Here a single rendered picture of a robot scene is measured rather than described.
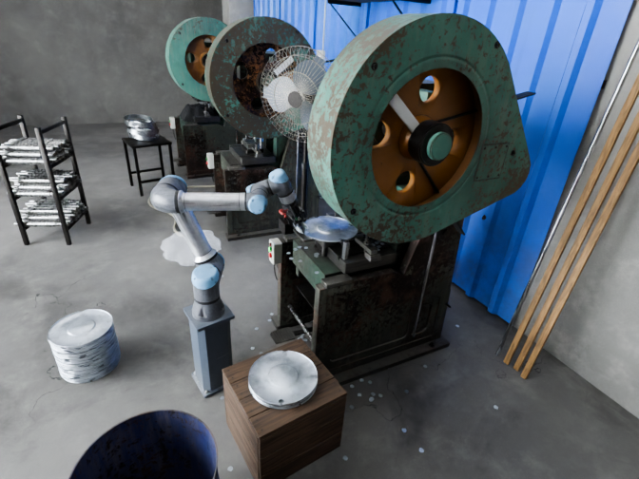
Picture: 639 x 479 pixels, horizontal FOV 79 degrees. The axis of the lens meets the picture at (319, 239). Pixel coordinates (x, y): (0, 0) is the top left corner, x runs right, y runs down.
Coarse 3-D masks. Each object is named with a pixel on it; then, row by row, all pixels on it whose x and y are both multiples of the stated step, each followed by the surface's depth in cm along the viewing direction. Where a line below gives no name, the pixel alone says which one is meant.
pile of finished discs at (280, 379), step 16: (272, 352) 175; (288, 352) 176; (256, 368) 167; (272, 368) 167; (288, 368) 167; (304, 368) 169; (256, 384) 159; (272, 384) 160; (288, 384) 160; (304, 384) 161; (272, 400) 153; (288, 400) 153; (304, 400) 155
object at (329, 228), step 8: (320, 216) 211; (328, 216) 212; (312, 224) 202; (320, 224) 201; (328, 224) 202; (336, 224) 202; (344, 224) 204; (312, 232) 194; (320, 232) 195; (328, 232) 194; (336, 232) 195; (344, 232) 196; (352, 232) 197; (320, 240) 187; (328, 240) 186; (336, 240) 187
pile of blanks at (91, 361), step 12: (108, 336) 202; (60, 348) 189; (72, 348) 190; (84, 348) 192; (96, 348) 196; (108, 348) 203; (60, 360) 194; (72, 360) 193; (84, 360) 196; (96, 360) 200; (108, 360) 205; (60, 372) 201; (72, 372) 197; (84, 372) 198; (96, 372) 201; (108, 372) 207
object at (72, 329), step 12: (84, 312) 212; (96, 312) 213; (60, 324) 203; (72, 324) 202; (84, 324) 203; (96, 324) 204; (108, 324) 205; (48, 336) 194; (60, 336) 195; (72, 336) 195; (84, 336) 196; (96, 336) 196
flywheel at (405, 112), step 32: (416, 96) 140; (448, 96) 146; (416, 128) 139; (448, 128) 138; (480, 128) 157; (384, 160) 146; (416, 160) 143; (448, 160) 160; (384, 192) 153; (416, 192) 161
